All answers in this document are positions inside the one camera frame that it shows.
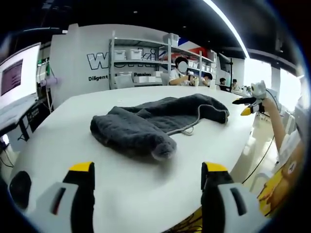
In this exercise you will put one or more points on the black computer mouse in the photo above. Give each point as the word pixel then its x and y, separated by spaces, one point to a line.
pixel 20 189

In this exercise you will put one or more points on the grey towel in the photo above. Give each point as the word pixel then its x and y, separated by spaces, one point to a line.
pixel 136 131

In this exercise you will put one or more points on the white table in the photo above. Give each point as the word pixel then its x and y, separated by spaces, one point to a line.
pixel 121 182

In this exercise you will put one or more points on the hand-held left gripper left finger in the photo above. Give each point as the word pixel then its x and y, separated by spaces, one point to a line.
pixel 73 206

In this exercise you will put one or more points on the ceiling light strip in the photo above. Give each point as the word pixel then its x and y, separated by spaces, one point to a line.
pixel 228 26

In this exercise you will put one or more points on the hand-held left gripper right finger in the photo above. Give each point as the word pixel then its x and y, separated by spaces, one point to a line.
pixel 218 211

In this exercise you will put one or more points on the computer monitor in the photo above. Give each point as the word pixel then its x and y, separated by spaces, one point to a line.
pixel 14 75

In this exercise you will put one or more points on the purple roll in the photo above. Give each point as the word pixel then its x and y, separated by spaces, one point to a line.
pixel 49 81

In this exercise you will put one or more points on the grey chair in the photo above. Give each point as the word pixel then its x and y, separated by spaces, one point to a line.
pixel 165 78

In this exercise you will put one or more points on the green clamp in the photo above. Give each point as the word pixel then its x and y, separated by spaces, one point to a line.
pixel 48 69

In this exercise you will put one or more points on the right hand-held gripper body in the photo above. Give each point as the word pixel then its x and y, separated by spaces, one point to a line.
pixel 258 91

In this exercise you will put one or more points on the grey monitor desk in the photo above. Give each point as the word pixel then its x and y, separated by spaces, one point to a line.
pixel 14 114

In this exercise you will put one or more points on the shelf with white bins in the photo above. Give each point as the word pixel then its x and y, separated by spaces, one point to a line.
pixel 136 54

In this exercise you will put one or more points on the grey metal shelf rack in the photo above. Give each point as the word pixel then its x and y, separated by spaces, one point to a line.
pixel 141 43

